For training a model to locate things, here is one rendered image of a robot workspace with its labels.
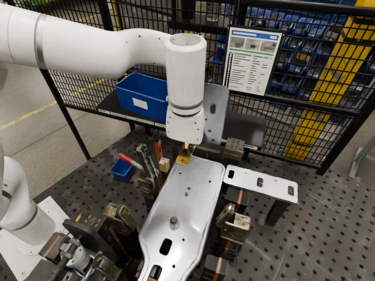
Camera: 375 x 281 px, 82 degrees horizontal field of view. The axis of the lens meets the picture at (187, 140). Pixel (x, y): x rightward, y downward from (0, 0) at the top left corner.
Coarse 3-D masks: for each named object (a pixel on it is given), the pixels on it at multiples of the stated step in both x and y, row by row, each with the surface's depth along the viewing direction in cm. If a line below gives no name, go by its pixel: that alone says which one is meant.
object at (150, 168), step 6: (144, 144) 74; (138, 150) 72; (144, 150) 73; (150, 150) 72; (138, 156) 74; (144, 156) 74; (144, 162) 76; (150, 162) 80; (144, 168) 78; (150, 168) 81; (150, 174) 80; (156, 174) 84
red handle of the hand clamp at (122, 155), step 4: (120, 152) 81; (120, 156) 80; (124, 156) 80; (128, 156) 81; (124, 160) 80; (128, 160) 80; (132, 160) 81; (132, 164) 81; (136, 164) 81; (140, 168) 82; (144, 172) 82
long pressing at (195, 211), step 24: (192, 168) 94; (216, 168) 94; (168, 192) 85; (192, 192) 85; (216, 192) 86; (168, 216) 79; (192, 216) 79; (144, 240) 73; (192, 240) 73; (144, 264) 68; (168, 264) 68; (192, 264) 68
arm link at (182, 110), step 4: (168, 100) 52; (172, 104) 50; (196, 104) 49; (200, 104) 50; (172, 108) 51; (176, 108) 50; (180, 108) 49; (184, 108) 49; (188, 108) 49; (192, 108) 49; (196, 108) 50; (200, 108) 51; (176, 112) 51; (180, 112) 50; (184, 112) 50; (188, 112) 50; (192, 112) 50; (196, 112) 51
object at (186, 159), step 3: (186, 144) 69; (186, 147) 68; (186, 150) 66; (183, 153) 66; (186, 153) 65; (192, 153) 66; (180, 156) 65; (183, 156) 65; (186, 156) 65; (177, 159) 64; (180, 159) 64; (186, 159) 64; (189, 159) 64; (177, 162) 64; (180, 162) 64; (183, 162) 64; (186, 162) 64
